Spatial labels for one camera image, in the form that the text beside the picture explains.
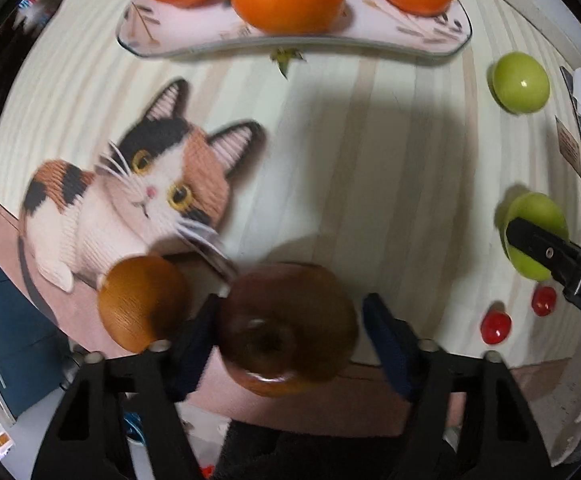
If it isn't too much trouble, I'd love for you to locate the green round fruit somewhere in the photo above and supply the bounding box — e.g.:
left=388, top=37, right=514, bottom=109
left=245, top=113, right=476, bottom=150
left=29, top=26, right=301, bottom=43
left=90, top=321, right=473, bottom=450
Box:
left=494, top=192, right=570, bottom=281
left=492, top=51, right=551, bottom=115

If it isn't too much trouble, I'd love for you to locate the light brown apple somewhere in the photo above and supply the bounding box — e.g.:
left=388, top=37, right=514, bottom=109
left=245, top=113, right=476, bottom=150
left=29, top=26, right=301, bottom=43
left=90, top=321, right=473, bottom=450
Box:
left=97, top=256, right=190, bottom=354

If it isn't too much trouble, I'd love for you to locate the red cherry tomato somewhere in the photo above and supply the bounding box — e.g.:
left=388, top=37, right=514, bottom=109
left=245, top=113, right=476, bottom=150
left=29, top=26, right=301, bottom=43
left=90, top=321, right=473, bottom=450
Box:
left=531, top=285, right=558, bottom=317
left=480, top=311, right=513, bottom=345

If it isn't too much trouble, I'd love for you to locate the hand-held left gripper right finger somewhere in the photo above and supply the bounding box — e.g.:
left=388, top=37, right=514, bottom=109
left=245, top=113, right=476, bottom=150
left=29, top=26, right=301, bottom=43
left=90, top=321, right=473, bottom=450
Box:
left=362, top=293, right=557, bottom=480

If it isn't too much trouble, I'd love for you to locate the blue cabinet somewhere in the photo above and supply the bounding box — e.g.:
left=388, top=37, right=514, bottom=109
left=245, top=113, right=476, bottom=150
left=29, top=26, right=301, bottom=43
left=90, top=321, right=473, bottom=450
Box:
left=0, top=225, right=68, bottom=421

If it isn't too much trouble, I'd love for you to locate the cat print tablecloth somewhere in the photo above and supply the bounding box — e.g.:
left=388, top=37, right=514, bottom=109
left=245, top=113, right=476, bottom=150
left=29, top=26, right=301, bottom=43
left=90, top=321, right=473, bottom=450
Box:
left=0, top=0, right=581, bottom=433

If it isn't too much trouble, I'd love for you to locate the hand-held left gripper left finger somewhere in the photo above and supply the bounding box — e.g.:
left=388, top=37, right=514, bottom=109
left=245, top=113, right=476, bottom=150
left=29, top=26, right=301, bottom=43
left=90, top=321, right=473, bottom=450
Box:
left=30, top=294, right=227, bottom=480

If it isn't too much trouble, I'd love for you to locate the green leaf stem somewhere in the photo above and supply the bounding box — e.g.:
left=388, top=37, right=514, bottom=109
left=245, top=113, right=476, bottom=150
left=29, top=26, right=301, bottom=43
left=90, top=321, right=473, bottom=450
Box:
left=269, top=48, right=305, bottom=80

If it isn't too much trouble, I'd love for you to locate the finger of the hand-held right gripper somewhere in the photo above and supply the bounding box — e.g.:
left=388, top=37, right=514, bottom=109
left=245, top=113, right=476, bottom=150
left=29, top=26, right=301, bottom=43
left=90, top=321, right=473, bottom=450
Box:
left=505, top=217, right=581, bottom=334

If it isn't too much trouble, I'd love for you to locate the floral glass plate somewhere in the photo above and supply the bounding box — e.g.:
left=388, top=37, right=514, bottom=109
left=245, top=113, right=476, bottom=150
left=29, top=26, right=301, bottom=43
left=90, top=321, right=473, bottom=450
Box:
left=115, top=0, right=473, bottom=59

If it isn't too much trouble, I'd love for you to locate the dark brown apple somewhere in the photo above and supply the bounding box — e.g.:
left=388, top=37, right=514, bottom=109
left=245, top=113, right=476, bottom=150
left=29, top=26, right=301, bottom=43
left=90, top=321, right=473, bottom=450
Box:
left=217, top=262, right=360, bottom=399

